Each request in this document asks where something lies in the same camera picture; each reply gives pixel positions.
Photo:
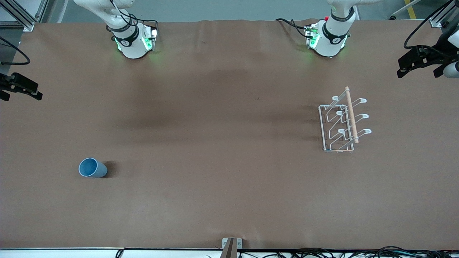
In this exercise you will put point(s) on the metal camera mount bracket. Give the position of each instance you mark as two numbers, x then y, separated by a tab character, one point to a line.
231	249

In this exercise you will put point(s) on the blue plastic cup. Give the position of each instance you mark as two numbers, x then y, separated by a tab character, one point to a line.
95	168

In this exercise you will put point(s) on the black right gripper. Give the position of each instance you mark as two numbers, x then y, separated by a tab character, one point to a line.
7	82

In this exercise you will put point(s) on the aluminium frame profile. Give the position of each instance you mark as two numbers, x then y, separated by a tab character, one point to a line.
25	22
438	19

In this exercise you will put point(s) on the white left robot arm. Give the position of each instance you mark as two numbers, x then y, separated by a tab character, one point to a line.
330	39

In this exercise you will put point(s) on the brown table cover sheet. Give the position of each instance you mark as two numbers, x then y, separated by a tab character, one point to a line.
215	143

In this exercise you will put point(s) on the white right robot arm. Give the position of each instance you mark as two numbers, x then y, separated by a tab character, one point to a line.
131	46

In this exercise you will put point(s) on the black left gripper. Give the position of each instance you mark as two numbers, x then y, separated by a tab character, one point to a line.
438	52

